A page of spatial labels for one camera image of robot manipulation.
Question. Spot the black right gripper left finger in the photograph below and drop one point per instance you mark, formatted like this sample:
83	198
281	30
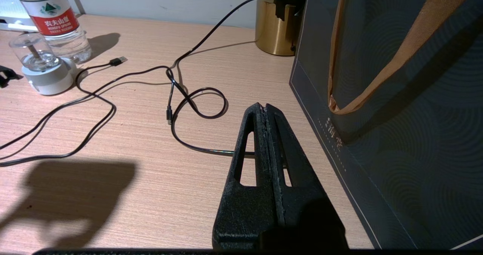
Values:
245	213

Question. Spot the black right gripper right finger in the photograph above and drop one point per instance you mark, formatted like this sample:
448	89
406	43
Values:
302	209

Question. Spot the white wifi router with antennas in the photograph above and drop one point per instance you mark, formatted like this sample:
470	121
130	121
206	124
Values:
15	11

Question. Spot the dark blue gift bag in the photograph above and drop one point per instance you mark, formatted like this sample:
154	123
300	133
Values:
434	153

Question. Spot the brass desk lamp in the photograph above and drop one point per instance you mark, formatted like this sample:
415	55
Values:
273	28

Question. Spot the black block on lamp base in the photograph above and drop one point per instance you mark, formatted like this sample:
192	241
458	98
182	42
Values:
288	0

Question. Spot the small white clear-dome humidifier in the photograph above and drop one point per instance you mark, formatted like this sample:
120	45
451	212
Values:
48	77

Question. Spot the clear water bottle red cap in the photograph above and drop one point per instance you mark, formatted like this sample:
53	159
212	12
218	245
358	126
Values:
54	25

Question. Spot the small black plastic clip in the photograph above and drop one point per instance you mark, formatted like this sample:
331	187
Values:
6	76

